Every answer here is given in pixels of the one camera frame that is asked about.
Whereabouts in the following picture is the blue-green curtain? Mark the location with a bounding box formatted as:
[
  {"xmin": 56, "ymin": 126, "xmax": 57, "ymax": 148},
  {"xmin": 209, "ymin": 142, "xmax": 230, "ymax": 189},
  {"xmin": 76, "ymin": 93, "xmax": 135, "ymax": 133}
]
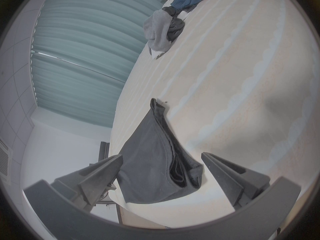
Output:
[
  {"xmin": 31, "ymin": 51, "xmax": 125, "ymax": 128},
  {"xmin": 32, "ymin": 0, "xmax": 165, "ymax": 83}
]

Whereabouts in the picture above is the black T-shirt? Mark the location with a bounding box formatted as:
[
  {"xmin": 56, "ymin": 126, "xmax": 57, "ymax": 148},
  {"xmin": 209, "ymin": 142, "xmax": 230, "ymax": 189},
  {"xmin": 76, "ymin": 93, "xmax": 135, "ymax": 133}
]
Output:
[{"xmin": 116, "ymin": 98, "xmax": 203, "ymax": 204}]

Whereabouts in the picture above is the pile of clothes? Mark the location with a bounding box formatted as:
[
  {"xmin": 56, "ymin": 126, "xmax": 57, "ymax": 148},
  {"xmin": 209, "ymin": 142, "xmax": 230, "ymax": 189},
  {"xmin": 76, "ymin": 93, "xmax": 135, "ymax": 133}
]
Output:
[{"xmin": 143, "ymin": 0, "xmax": 229, "ymax": 60}]

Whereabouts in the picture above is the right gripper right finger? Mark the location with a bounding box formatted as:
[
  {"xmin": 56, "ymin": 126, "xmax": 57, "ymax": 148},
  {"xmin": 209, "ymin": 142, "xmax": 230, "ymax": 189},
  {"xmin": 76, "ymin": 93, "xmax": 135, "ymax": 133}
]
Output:
[{"xmin": 201, "ymin": 152, "xmax": 270, "ymax": 207}]

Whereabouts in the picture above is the bed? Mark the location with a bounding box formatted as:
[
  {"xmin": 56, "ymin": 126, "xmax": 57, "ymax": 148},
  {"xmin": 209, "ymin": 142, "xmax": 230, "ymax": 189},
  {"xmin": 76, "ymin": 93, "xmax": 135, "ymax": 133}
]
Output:
[{"xmin": 109, "ymin": 0, "xmax": 317, "ymax": 231}]

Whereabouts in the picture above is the white air vent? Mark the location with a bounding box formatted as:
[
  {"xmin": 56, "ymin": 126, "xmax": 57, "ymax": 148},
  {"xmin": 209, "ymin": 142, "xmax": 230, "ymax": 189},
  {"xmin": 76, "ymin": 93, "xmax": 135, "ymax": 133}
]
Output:
[{"xmin": 0, "ymin": 139, "xmax": 13, "ymax": 178}]

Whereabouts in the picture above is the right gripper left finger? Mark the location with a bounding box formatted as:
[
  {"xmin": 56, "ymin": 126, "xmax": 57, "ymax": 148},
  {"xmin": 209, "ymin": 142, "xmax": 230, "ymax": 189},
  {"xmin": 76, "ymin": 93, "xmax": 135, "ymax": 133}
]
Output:
[{"xmin": 51, "ymin": 154, "xmax": 124, "ymax": 207}]

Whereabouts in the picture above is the black chest of drawers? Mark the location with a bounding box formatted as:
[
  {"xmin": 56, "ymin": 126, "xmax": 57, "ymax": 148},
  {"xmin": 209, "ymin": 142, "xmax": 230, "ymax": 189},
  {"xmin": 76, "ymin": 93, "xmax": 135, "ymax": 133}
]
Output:
[{"xmin": 98, "ymin": 141, "xmax": 110, "ymax": 163}]

